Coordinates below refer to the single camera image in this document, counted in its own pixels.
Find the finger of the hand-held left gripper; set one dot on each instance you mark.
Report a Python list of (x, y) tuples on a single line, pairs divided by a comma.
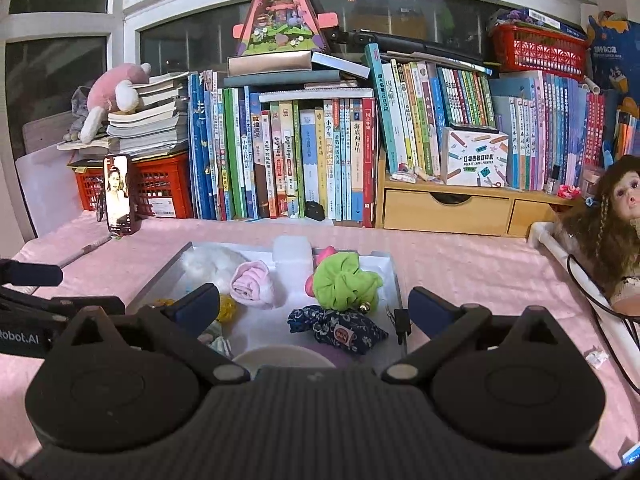
[(40, 305), (30, 273)]

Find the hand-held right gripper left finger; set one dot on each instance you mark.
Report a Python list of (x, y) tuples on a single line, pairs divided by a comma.
[(197, 307)]

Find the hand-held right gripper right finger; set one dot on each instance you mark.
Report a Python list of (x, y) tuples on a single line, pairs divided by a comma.
[(429, 311)]

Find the yellow sequined pouch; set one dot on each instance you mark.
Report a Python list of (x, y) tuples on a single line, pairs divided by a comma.
[(227, 308)]

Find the green striped cloth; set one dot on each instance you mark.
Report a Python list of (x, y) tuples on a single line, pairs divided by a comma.
[(217, 340)]

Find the white fluffy pompom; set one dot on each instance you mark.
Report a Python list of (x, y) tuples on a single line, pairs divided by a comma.
[(210, 265)]

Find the pink cloth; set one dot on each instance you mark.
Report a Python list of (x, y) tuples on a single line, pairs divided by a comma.
[(252, 285)]

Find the white cardboard box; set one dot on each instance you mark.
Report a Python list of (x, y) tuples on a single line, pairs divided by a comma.
[(280, 320)]

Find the green scrunchie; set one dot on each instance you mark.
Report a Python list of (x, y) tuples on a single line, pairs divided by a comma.
[(347, 280)]

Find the navy floral pouch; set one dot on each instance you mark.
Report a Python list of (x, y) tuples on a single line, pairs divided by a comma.
[(340, 332)]

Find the cat-drawn paper cup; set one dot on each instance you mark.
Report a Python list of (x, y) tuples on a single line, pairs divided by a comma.
[(280, 355)]

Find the white foam wrap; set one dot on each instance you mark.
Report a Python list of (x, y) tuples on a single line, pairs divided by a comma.
[(292, 257)]

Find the small pink soft piece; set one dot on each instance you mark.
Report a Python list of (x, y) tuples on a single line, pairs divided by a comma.
[(322, 255)]

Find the pink tablecloth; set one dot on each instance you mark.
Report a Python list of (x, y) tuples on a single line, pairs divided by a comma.
[(475, 280)]

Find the thin grey stick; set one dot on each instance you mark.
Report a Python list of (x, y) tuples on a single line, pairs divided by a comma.
[(87, 251)]

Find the white board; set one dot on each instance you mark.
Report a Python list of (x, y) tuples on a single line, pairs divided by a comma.
[(45, 195)]

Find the wooden drawer organizer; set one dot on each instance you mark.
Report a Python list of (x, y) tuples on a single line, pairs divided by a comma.
[(445, 212)]

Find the smartphone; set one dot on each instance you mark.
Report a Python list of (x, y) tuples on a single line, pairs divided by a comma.
[(118, 195)]

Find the red plastic crate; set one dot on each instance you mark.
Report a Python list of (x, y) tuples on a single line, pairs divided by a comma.
[(160, 185)]

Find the white plastic pipe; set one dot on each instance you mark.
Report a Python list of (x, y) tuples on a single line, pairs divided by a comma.
[(545, 240)]

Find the small black object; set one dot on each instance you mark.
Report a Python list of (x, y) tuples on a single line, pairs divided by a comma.
[(315, 211)]

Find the white pencil-print box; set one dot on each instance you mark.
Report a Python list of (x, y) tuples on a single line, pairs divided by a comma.
[(475, 157)]

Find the row of large upright books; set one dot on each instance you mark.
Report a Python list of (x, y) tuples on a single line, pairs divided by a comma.
[(280, 160)]

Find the grey plush toy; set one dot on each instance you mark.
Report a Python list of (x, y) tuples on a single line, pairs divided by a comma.
[(80, 110)]

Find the small white crumpled wrapper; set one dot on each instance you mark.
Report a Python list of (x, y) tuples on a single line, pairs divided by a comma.
[(596, 357)]

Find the pink flower ornament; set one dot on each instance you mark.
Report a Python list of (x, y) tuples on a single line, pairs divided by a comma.
[(569, 191)]

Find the stack of paperback books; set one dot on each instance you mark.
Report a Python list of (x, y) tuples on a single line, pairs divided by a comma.
[(150, 125)]

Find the doll with brown hair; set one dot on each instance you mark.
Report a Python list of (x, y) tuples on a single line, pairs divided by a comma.
[(610, 230)]

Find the pink plush toy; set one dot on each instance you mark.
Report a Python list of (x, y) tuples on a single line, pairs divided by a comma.
[(117, 90)]

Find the row of slim paperback books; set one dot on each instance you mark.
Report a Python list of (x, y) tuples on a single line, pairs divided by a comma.
[(530, 130)]

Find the blue white wrapper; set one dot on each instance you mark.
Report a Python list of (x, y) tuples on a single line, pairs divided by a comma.
[(632, 454)]

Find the pile of flat-lying books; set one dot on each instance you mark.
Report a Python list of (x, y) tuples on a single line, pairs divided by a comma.
[(280, 72)]

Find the long black bar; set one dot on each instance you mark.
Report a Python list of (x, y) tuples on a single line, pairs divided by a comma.
[(415, 42)]

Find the red plastic basket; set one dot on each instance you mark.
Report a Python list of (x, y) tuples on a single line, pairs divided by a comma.
[(537, 52)]

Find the pink triangular toy house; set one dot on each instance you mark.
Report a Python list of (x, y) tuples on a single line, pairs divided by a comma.
[(280, 15)]

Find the blue cartoon box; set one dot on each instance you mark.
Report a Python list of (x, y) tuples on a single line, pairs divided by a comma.
[(615, 55)]

